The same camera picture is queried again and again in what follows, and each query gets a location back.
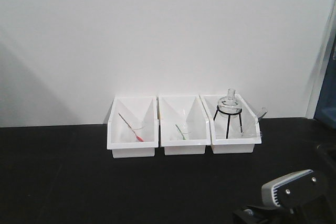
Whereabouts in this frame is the red tipped glass pipette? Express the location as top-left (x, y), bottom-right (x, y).
top-left (118, 113), bottom-right (144, 142)

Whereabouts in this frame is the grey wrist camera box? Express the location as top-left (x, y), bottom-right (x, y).
top-left (261, 169), bottom-right (317, 207)

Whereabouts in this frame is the clear glass flask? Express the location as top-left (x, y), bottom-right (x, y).
top-left (217, 89), bottom-right (242, 116)

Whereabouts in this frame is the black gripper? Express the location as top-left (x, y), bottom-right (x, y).
top-left (233, 145), bottom-right (335, 223)

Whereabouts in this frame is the white plastic bin right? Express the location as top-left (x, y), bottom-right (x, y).
top-left (200, 94), bottom-right (262, 154)

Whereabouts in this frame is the white plastic bin middle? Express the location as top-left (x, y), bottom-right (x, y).
top-left (158, 95), bottom-right (211, 156)

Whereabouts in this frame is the green tipped glass pipette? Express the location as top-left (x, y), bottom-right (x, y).
top-left (175, 124), bottom-right (186, 141)

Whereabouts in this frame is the white plastic bin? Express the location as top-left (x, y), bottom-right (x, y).
top-left (158, 95), bottom-right (211, 156)
top-left (107, 96), bottom-right (159, 158)
top-left (200, 94), bottom-right (262, 154)

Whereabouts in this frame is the black wire tripod stand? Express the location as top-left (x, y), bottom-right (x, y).
top-left (213, 105), bottom-right (243, 139)

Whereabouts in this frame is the white plastic bin left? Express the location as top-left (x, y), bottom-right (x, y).
top-left (107, 96), bottom-right (159, 158)

